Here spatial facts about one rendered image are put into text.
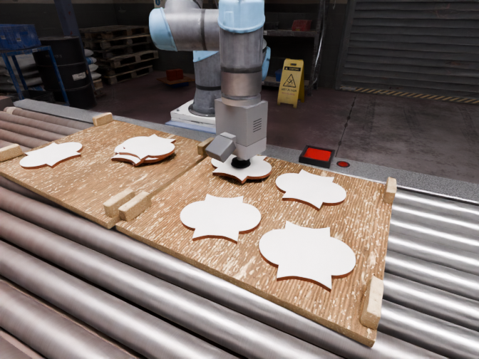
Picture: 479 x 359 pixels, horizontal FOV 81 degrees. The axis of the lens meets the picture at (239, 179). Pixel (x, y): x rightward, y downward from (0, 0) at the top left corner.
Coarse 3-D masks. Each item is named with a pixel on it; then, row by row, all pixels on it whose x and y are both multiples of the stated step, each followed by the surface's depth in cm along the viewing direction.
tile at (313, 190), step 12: (276, 180) 57; (288, 180) 57; (300, 180) 57; (312, 180) 57; (324, 180) 57; (288, 192) 54; (300, 192) 54; (312, 192) 54; (324, 192) 54; (336, 192) 54; (312, 204) 51; (324, 204) 51; (336, 204) 51
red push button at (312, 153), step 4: (308, 148) 74; (312, 148) 73; (308, 152) 71; (312, 152) 71; (316, 152) 71; (320, 152) 71; (324, 152) 71; (328, 152) 71; (304, 156) 70; (308, 156) 70; (312, 156) 70; (316, 156) 70; (320, 156) 70; (324, 156) 70; (328, 156) 70; (324, 160) 68; (328, 160) 69
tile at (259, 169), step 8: (216, 160) 62; (256, 160) 62; (264, 160) 64; (216, 168) 60; (224, 168) 59; (232, 168) 59; (248, 168) 59; (256, 168) 59; (264, 168) 59; (232, 176) 57; (240, 176) 56; (248, 176) 57; (256, 176) 57; (264, 176) 57
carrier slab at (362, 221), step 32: (160, 192) 55; (192, 192) 55; (224, 192) 55; (256, 192) 55; (352, 192) 55; (128, 224) 47; (160, 224) 47; (320, 224) 47; (352, 224) 47; (384, 224) 47; (192, 256) 41; (224, 256) 41; (256, 256) 41; (384, 256) 41; (256, 288) 37; (288, 288) 37; (320, 288) 37; (352, 288) 37; (320, 320) 34; (352, 320) 33
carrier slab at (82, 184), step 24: (48, 144) 74; (96, 144) 74; (192, 144) 74; (0, 168) 63; (48, 168) 63; (72, 168) 63; (96, 168) 63; (120, 168) 63; (144, 168) 63; (168, 168) 63; (48, 192) 55; (72, 192) 55; (96, 192) 55; (96, 216) 49
